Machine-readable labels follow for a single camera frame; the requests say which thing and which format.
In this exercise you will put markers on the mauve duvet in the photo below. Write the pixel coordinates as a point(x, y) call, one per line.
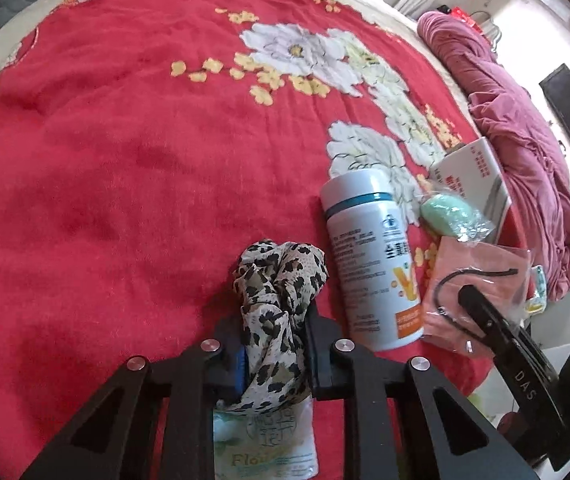
point(515, 135)

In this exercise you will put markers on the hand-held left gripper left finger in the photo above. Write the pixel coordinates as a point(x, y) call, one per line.
point(240, 367)

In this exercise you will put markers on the white cardboard box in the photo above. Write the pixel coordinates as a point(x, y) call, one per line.
point(470, 170)

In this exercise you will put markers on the white pill bottle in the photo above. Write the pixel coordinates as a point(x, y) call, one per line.
point(365, 260)

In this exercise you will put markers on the green white tissue packet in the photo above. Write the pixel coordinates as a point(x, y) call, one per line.
point(265, 440)

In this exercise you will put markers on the red floral blanket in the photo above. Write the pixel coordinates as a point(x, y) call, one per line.
point(115, 160)

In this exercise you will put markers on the green makeup sponge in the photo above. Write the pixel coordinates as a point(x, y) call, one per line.
point(445, 212)

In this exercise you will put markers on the red bags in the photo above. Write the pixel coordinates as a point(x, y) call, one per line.
point(465, 16)

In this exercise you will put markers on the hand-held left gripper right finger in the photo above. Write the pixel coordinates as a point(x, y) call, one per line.
point(322, 360)

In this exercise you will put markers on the leopard print scrunchie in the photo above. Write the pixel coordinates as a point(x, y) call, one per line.
point(270, 310)

